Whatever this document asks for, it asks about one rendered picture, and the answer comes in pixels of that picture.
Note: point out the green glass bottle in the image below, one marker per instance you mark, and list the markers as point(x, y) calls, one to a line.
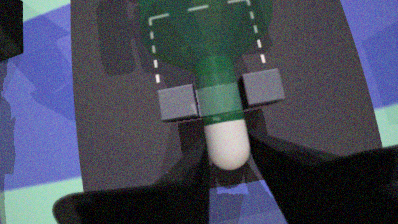
point(207, 37)

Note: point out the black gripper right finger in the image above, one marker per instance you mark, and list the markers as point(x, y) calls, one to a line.
point(315, 187)

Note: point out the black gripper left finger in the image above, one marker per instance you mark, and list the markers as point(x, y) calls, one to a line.
point(181, 196)

